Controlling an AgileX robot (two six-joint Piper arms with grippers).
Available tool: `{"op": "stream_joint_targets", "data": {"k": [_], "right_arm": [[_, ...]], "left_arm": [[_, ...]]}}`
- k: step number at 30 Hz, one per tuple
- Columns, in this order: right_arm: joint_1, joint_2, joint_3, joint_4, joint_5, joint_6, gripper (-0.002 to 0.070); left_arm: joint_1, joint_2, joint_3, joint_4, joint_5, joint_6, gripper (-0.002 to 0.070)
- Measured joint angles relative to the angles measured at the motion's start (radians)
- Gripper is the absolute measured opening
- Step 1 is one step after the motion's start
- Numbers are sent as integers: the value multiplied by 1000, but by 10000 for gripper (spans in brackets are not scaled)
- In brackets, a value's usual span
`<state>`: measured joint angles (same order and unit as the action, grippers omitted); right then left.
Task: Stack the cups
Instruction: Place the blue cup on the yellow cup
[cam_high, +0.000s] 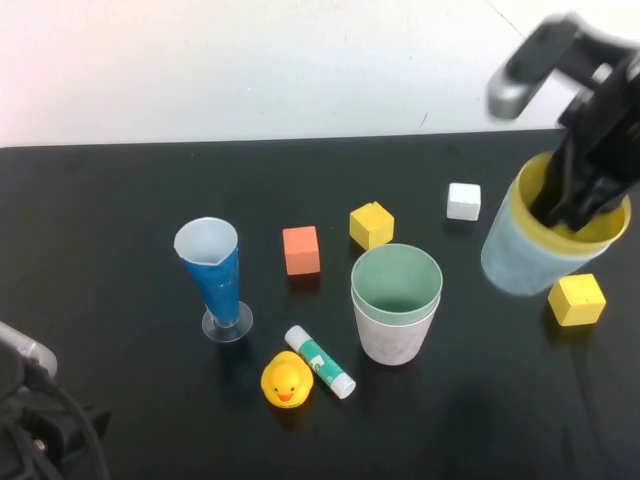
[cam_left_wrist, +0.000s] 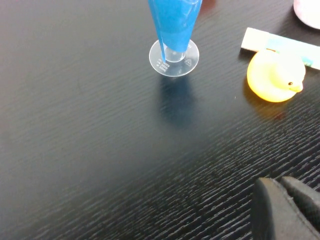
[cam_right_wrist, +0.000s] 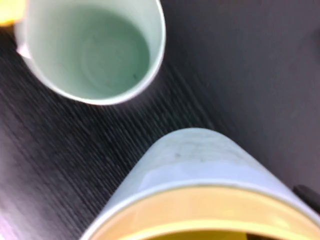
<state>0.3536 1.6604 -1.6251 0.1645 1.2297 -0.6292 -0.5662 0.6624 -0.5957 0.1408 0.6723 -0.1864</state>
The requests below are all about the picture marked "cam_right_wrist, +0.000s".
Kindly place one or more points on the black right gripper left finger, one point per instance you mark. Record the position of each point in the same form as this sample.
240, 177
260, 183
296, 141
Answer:
287, 236

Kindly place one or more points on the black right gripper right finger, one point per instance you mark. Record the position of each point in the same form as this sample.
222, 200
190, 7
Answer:
310, 197

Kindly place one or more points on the yellow plastic cup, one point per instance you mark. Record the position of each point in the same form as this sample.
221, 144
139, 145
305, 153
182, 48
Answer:
200, 210

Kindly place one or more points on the light blue plastic cup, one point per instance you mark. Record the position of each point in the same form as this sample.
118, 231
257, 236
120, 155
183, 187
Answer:
200, 160

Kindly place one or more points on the green plastic cup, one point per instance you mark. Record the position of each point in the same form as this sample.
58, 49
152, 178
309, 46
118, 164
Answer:
95, 57

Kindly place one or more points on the pink plastic cup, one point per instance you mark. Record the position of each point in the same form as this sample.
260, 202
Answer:
23, 51

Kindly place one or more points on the chipped yellow cube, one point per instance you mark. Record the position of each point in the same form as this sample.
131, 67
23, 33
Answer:
10, 11

